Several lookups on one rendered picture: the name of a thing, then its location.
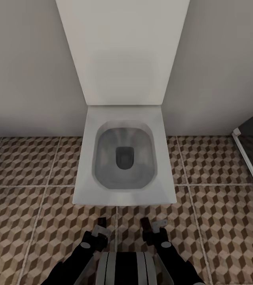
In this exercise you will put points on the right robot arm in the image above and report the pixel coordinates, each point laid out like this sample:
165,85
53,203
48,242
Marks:
176,270

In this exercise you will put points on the toilet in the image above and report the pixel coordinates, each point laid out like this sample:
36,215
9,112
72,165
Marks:
123,51

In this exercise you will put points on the mousetrap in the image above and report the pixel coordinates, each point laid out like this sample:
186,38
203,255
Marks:
146,225
102,223

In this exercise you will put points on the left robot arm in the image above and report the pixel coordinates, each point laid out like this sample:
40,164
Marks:
72,271

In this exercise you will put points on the robot trunk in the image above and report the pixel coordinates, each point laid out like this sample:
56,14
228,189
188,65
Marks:
126,268

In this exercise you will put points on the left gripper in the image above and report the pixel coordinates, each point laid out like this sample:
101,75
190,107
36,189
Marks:
99,241

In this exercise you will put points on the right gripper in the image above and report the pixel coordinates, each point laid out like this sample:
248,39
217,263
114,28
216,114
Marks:
150,237

